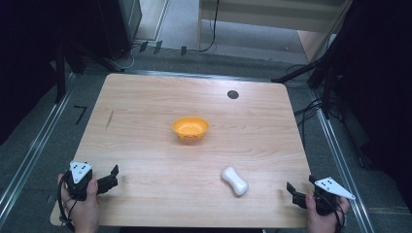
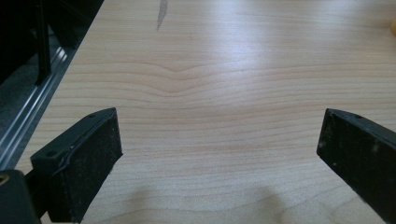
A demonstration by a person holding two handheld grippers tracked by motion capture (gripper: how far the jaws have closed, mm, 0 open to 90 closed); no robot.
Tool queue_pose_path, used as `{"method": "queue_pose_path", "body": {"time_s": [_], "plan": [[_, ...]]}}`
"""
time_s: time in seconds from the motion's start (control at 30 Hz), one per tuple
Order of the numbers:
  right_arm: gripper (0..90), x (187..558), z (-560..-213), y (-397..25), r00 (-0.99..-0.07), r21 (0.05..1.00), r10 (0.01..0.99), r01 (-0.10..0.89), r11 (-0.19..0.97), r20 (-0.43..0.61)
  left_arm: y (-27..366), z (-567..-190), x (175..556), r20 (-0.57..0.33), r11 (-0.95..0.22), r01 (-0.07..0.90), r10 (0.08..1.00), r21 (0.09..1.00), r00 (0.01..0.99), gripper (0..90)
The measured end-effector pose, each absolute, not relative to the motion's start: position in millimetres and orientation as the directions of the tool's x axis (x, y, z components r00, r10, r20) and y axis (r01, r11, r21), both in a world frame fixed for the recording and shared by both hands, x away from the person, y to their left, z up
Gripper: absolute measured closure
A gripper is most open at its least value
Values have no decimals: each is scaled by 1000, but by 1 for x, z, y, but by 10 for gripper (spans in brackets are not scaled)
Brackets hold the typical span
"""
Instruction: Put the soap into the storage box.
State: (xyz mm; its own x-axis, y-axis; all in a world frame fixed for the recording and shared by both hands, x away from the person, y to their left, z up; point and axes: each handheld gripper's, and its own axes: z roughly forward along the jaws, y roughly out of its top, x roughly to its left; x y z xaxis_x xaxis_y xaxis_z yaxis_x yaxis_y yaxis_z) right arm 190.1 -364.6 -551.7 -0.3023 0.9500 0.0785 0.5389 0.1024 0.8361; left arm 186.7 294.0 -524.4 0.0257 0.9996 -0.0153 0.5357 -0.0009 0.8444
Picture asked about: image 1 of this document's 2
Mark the dark curtain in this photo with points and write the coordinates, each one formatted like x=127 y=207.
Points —
x=22 y=64
x=379 y=81

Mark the orange plastic bowl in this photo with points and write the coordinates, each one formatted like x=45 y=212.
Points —
x=190 y=128

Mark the white shelf unit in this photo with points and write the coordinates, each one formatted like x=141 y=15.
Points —
x=275 y=14

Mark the white bone-shaped toy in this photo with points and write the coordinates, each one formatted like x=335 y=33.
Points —
x=234 y=181

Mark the black metal stand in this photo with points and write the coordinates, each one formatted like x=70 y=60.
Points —
x=327 y=81
x=60 y=74

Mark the black tape strip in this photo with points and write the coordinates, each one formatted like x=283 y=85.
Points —
x=157 y=47
x=143 y=46
x=183 y=50

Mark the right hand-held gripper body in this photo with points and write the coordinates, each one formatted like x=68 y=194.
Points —
x=328 y=194

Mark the metal floor rail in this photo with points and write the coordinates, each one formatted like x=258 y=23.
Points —
x=340 y=161
x=194 y=75
x=32 y=155

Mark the black cabinet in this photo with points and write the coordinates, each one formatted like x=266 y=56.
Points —
x=118 y=26

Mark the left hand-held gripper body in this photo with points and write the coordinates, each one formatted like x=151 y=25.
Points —
x=78 y=181

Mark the person's right hand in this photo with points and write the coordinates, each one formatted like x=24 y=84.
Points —
x=324 y=223

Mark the person's left hand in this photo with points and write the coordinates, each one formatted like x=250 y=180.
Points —
x=85 y=210

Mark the black round table grommet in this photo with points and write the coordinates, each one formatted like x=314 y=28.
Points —
x=233 y=94

